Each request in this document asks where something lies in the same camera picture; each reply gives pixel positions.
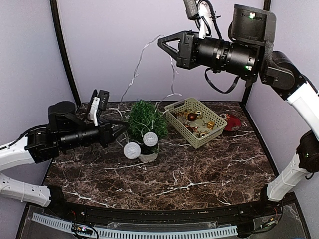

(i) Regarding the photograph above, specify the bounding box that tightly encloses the small green christmas tree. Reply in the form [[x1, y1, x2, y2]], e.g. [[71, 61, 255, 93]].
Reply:
[[128, 100, 168, 163]]

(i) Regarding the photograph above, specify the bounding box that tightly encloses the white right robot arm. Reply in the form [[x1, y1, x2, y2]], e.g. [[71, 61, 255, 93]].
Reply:
[[157, 31, 319, 202]]

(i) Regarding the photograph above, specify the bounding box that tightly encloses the black front table rail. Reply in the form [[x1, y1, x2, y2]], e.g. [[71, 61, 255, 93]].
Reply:
[[45, 201, 266, 225]]

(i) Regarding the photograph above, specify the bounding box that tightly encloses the pale green perforated basket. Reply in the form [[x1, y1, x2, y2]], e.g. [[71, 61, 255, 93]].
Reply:
[[164, 98, 227, 149]]

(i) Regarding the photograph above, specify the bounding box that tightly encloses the gold gift box ornament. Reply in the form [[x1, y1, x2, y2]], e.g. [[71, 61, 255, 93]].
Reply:
[[207, 121, 215, 130]]

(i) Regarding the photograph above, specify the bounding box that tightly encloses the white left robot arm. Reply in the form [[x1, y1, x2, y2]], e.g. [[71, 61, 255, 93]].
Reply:
[[0, 120, 129, 207]]

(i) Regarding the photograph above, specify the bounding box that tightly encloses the left black frame post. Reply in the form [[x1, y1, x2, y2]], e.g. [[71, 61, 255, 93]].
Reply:
[[49, 0, 82, 107]]

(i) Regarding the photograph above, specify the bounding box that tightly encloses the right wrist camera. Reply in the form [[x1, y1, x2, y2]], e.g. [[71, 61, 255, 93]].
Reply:
[[183, 0, 222, 39]]

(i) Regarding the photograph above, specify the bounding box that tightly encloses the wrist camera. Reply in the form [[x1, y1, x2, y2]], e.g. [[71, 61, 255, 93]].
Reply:
[[183, 0, 222, 39], [84, 90, 110, 126]]

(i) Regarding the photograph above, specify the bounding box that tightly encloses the white slotted cable duct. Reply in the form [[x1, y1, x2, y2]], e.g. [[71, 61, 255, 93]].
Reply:
[[31, 213, 238, 239]]

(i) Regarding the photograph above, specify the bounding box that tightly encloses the white woven light ball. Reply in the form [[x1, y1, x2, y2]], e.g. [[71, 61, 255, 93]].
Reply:
[[143, 132, 158, 147], [124, 142, 141, 159]]

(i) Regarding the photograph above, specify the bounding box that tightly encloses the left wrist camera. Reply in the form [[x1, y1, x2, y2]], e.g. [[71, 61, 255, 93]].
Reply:
[[84, 90, 110, 126]]

